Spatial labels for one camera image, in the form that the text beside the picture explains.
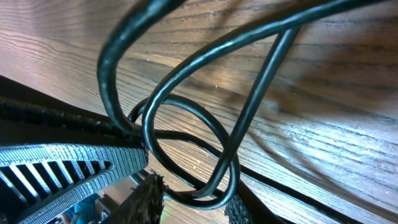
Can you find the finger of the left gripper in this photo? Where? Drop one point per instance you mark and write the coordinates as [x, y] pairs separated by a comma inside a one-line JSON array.
[[29, 116], [41, 181]]

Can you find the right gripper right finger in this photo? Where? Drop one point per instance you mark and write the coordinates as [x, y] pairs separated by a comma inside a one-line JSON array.
[[246, 208]]

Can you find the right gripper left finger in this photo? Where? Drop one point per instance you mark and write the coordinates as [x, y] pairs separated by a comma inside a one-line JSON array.
[[143, 206]]

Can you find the seated person in jeans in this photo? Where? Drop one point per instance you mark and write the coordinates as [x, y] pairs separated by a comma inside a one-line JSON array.
[[86, 210]]

